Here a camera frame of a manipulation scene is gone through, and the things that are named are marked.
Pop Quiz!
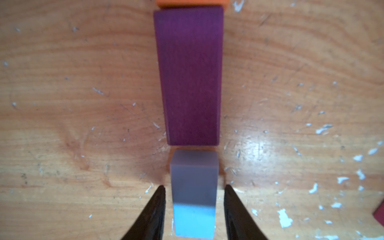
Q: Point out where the orange building block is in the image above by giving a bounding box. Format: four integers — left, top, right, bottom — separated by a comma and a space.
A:
156, 0, 230, 9

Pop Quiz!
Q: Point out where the magenta block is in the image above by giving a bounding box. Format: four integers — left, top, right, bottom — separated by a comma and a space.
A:
373, 200, 384, 227

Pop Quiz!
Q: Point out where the light blue block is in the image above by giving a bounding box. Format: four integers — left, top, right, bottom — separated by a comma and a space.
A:
170, 150, 219, 239

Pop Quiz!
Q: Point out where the purple building block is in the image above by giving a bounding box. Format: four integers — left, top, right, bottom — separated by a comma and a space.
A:
154, 6, 224, 146

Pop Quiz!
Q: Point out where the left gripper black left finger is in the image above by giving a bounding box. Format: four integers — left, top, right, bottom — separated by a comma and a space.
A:
122, 185, 166, 240

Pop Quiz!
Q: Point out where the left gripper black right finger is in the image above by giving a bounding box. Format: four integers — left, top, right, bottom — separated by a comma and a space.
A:
224, 185, 268, 240

